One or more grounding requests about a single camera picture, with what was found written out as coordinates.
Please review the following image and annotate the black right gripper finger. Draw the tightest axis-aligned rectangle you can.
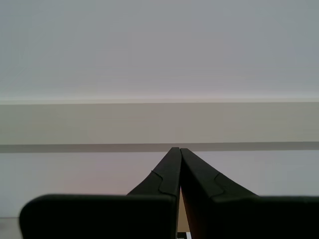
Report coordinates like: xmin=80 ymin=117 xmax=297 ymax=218
xmin=179 ymin=148 xmax=319 ymax=239
xmin=19 ymin=147 xmax=181 ymax=239

